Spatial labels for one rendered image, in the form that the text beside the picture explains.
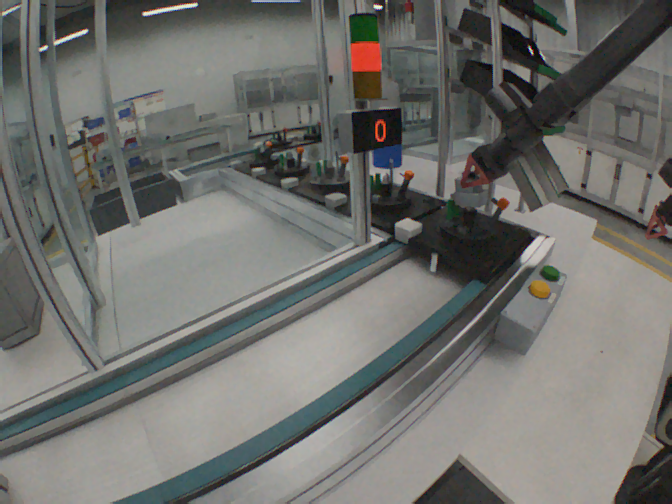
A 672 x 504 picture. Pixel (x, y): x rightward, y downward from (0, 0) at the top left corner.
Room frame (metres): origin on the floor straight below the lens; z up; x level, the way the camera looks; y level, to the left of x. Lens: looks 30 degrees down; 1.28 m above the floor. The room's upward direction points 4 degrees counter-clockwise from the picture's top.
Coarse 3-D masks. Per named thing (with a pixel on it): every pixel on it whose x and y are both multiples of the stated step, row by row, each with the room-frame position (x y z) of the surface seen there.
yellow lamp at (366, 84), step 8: (352, 72) 0.56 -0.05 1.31; (360, 72) 0.54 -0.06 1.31; (368, 72) 0.54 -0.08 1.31; (376, 72) 0.54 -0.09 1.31; (360, 80) 0.54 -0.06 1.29; (368, 80) 0.54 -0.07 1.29; (376, 80) 0.54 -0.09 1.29; (360, 88) 0.54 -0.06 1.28; (368, 88) 0.54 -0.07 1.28; (376, 88) 0.54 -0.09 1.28; (360, 96) 0.55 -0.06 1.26; (368, 96) 0.54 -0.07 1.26; (376, 96) 0.54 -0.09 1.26
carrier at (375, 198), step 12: (372, 180) 0.81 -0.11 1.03; (384, 180) 0.78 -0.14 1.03; (372, 192) 0.81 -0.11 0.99; (384, 192) 0.78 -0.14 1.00; (396, 192) 0.80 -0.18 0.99; (408, 192) 0.80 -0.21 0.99; (372, 204) 0.74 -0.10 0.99; (384, 204) 0.72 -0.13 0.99; (396, 204) 0.72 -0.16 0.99; (408, 204) 0.74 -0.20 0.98; (420, 204) 0.76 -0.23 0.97; (432, 204) 0.75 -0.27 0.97; (444, 204) 0.76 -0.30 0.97; (372, 216) 0.70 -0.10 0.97; (384, 216) 0.69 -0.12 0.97; (396, 216) 0.69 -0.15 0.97; (408, 216) 0.68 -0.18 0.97; (420, 216) 0.69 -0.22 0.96; (384, 228) 0.63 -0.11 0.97
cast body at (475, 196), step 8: (472, 176) 0.58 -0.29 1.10; (456, 184) 0.59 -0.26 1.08; (456, 192) 0.59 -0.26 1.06; (464, 192) 0.58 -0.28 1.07; (472, 192) 0.56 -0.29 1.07; (480, 192) 0.56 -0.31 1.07; (456, 200) 0.59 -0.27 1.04; (464, 200) 0.58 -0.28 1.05; (472, 200) 0.56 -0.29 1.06; (480, 200) 0.55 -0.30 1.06
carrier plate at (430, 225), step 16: (432, 224) 0.63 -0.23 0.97; (496, 224) 0.61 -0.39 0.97; (416, 240) 0.56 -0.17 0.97; (432, 240) 0.56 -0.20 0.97; (496, 240) 0.54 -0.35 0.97; (512, 240) 0.53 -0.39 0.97; (528, 240) 0.55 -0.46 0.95; (448, 256) 0.49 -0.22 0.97; (464, 256) 0.48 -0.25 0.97; (480, 256) 0.48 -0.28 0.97; (496, 256) 0.47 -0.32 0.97; (480, 272) 0.43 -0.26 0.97; (496, 272) 0.44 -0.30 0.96
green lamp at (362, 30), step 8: (360, 16) 0.54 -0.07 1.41; (368, 16) 0.54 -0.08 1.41; (352, 24) 0.55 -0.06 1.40; (360, 24) 0.54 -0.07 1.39; (368, 24) 0.54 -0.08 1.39; (376, 24) 0.55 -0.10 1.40; (352, 32) 0.55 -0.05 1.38; (360, 32) 0.54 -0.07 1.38; (368, 32) 0.54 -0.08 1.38; (376, 32) 0.55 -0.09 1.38; (352, 40) 0.55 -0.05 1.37; (360, 40) 0.54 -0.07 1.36; (368, 40) 0.54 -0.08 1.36; (376, 40) 0.55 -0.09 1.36
